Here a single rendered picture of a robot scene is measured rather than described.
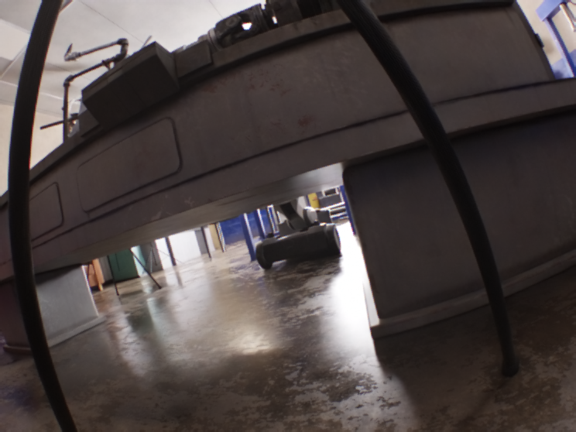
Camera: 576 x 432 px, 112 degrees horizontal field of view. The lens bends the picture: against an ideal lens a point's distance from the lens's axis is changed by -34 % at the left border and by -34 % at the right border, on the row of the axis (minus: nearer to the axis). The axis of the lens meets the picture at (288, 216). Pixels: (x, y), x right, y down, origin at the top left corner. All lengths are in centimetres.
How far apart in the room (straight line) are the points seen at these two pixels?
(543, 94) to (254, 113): 72
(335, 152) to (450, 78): 42
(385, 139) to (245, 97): 41
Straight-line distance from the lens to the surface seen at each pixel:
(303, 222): 219
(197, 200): 63
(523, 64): 99
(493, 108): 67
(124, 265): 552
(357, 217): 66
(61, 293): 190
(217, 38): 122
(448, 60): 87
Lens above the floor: 33
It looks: level
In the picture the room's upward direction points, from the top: 16 degrees counter-clockwise
